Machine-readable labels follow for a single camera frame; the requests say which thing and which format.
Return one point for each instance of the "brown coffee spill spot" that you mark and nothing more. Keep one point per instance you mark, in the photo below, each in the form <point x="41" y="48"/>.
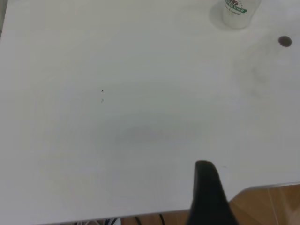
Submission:
<point x="285" y="41"/>

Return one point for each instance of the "white paper coffee cup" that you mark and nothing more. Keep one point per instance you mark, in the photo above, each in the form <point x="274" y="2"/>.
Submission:
<point x="236" y="18"/>

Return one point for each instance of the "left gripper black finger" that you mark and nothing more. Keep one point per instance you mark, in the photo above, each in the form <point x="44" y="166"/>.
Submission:
<point x="207" y="199"/>

